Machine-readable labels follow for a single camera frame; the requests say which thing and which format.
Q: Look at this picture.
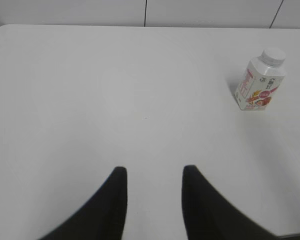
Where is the white plastic bottle cap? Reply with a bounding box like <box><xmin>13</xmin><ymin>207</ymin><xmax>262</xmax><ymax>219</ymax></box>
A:
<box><xmin>261</xmin><ymin>48</ymin><xmax>286</xmax><ymax>67</ymax></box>

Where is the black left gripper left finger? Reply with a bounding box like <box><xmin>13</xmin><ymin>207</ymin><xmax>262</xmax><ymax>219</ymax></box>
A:
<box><xmin>42</xmin><ymin>166</ymin><xmax>128</xmax><ymax>240</ymax></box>

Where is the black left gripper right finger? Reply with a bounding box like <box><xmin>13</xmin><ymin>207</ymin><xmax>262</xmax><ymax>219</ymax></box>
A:
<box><xmin>182</xmin><ymin>165</ymin><xmax>279</xmax><ymax>240</ymax></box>

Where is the white yili yogurt bottle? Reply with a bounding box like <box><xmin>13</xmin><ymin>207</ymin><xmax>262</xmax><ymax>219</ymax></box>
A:
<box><xmin>234</xmin><ymin>56</ymin><xmax>287</xmax><ymax>111</ymax></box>

